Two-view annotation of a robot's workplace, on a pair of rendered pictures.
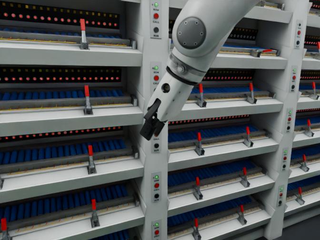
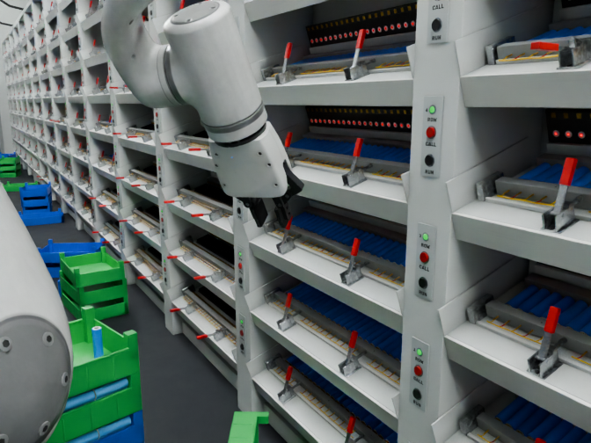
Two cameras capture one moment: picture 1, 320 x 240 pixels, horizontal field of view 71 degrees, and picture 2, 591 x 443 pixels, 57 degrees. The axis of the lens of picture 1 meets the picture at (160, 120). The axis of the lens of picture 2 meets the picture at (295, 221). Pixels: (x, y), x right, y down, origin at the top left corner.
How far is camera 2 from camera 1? 0.93 m
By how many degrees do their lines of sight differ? 81
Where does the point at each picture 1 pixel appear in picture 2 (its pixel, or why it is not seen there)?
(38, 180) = (308, 262)
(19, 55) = (300, 93)
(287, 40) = not seen: outside the picture
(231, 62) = not seen: outside the picture
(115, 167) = (375, 293)
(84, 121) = (341, 195)
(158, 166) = (425, 332)
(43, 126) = (310, 190)
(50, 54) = (319, 90)
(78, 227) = (334, 360)
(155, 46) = (434, 62)
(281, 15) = not seen: outside the picture
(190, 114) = (507, 239)
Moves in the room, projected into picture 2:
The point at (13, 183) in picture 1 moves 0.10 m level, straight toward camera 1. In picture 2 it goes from (295, 254) to (261, 262)
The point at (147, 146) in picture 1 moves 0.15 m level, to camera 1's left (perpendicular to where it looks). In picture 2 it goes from (409, 277) to (384, 253)
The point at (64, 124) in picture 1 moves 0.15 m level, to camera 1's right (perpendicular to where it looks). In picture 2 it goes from (324, 192) to (339, 206)
